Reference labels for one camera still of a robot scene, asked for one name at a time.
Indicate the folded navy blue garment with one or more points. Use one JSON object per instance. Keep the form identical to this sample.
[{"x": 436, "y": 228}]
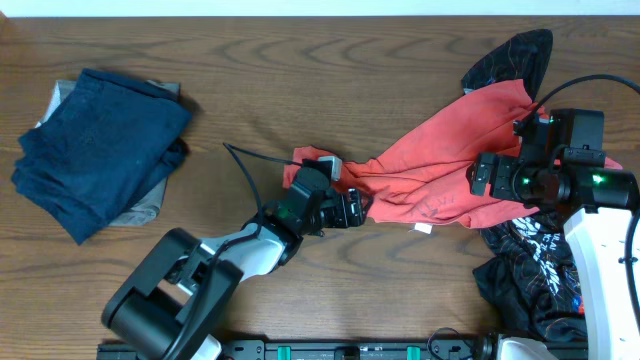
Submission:
[{"x": 110, "y": 141}]

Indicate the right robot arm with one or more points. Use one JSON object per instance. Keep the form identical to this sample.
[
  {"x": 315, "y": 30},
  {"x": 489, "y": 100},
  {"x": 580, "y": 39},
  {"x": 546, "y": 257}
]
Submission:
[{"x": 560, "y": 167}]

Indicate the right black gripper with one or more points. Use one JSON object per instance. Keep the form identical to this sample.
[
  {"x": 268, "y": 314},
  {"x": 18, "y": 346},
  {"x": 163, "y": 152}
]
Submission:
[{"x": 502, "y": 185}]

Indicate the folded grey garment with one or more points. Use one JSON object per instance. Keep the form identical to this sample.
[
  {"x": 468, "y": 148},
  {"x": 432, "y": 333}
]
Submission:
[{"x": 148, "y": 207}]

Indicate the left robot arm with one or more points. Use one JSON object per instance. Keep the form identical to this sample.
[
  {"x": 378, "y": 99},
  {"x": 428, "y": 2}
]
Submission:
[{"x": 168, "y": 306}]

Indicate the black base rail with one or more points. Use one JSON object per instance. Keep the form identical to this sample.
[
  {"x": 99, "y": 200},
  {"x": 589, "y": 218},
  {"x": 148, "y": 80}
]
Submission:
[{"x": 440, "y": 348}]

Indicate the red orange t-shirt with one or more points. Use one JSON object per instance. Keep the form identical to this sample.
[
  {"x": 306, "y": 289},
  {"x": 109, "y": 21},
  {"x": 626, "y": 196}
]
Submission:
[{"x": 422, "y": 177}]

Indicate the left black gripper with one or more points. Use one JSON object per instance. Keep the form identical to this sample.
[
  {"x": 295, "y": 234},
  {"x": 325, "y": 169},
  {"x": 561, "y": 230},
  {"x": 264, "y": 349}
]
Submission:
[{"x": 353, "y": 208}]

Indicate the black patterned shirt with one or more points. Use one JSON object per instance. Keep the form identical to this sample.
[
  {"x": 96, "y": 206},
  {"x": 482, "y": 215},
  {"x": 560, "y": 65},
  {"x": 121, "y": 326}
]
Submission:
[{"x": 532, "y": 279}]

